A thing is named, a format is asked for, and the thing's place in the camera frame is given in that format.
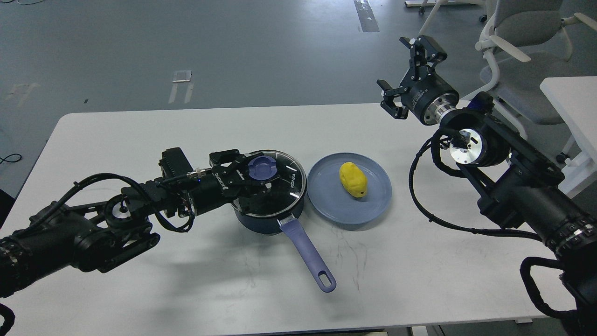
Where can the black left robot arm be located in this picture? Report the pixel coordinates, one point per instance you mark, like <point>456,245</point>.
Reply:
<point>101,236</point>

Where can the white side table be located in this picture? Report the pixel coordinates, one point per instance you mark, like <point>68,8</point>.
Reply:
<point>574,98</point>

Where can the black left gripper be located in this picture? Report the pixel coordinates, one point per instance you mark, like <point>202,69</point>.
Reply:
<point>211,191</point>

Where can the blue plate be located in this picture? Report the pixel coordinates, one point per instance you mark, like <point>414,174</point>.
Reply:
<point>334,203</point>

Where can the white chair base background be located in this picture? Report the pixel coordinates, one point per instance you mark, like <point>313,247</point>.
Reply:
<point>432,10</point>

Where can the yellow potato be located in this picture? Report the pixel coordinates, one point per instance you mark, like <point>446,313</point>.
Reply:
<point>353,180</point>

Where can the dark blue saucepan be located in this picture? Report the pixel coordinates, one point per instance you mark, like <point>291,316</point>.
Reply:
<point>293,229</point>

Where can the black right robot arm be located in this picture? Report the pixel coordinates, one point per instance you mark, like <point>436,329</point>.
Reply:
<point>517,185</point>

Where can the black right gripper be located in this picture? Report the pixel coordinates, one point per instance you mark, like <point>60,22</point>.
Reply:
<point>422,91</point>

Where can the glass lid with blue knob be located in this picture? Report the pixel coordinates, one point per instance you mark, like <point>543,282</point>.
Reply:
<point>283,195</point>

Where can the grey white office chair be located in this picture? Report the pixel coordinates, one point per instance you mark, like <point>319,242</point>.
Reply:
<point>525,42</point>

